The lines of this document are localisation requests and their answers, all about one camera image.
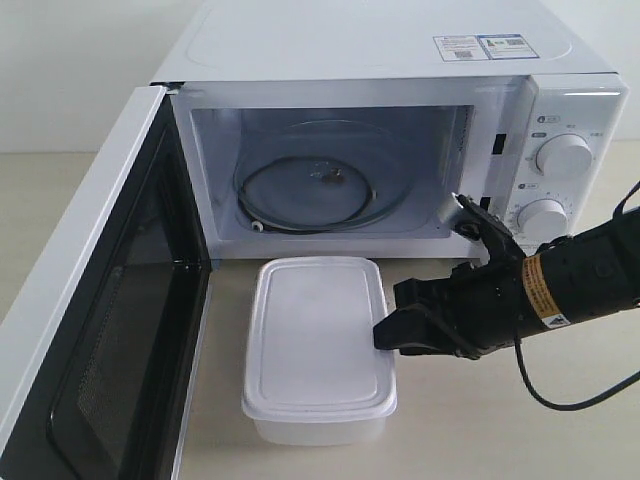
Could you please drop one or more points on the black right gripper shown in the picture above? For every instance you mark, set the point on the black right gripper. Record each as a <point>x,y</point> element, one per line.
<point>485,306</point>

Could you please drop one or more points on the white plastic lidded container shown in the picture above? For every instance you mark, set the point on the white plastic lidded container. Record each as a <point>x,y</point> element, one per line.
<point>313,376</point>

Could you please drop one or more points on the white microwave door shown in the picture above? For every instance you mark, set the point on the white microwave door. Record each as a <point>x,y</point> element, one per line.
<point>100,347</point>

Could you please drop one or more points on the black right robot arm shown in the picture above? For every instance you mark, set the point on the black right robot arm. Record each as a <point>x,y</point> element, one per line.
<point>581,278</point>

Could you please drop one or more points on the white microwave oven body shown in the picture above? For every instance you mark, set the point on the white microwave oven body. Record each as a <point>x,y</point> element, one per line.
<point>243,69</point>

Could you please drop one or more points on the lower white control knob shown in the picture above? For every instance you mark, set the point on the lower white control knob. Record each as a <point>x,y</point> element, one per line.
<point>543,220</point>

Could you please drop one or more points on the white control knob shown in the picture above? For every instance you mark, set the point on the white control knob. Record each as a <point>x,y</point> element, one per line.
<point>543,220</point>
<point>564,157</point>

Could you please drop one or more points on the glass turntable plate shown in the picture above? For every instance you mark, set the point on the glass turntable plate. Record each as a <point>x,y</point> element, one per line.
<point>322,177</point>

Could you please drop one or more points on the upper white control knob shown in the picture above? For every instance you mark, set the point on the upper white control knob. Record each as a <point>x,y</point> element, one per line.
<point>564,157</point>

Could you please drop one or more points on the white and blue label sticker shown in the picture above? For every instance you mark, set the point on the white and blue label sticker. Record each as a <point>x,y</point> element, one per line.
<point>494,47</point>

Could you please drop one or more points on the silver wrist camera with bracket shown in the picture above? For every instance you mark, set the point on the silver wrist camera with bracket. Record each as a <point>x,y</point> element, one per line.
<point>469,220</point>

